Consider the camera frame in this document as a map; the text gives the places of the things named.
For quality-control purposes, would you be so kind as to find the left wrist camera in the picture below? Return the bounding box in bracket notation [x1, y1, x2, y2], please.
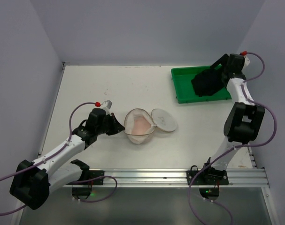
[95, 100, 112, 115]

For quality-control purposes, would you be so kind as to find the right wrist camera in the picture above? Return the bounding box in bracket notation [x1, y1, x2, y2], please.
[240, 51, 250, 69]

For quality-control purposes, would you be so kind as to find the black bra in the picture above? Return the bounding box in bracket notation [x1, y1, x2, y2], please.
[191, 68, 224, 97]

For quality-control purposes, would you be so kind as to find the aluminium mounting rail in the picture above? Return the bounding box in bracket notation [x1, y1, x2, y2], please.
[90, 169, 269, 188]

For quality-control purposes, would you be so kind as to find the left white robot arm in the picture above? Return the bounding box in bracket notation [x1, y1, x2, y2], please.
[9, 108, 125, 210]

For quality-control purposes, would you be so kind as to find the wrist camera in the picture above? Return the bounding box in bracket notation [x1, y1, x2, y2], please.
[240, 51, 250, 69]
[95, 100, 112, 115]

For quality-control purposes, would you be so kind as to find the white mesh laundry bag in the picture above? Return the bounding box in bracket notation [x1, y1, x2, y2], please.
[124, 108, 177, 144]

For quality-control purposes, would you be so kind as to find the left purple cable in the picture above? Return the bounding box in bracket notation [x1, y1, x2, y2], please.
[0, 101, 118, 216]

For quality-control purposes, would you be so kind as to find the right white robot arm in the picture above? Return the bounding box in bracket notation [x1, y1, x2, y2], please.
[204, 51, 265, 176]

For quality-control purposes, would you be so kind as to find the green plastic tray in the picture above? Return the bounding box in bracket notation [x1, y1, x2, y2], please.
[171, 66, 231, 104]

